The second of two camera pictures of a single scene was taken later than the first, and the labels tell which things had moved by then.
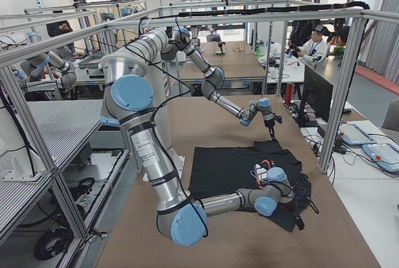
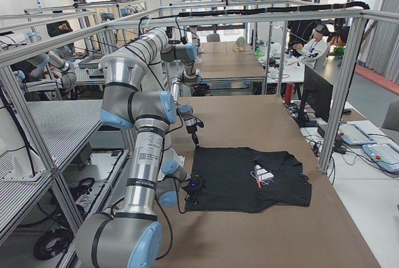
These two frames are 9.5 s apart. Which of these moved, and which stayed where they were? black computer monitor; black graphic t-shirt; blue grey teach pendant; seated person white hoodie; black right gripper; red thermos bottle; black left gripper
Moved: black left gripper; black graphic t-shirt; black right gripper
Stayed: red thermos bottle; black computer monitor; seated person white hoodie; blue grey teach pendant
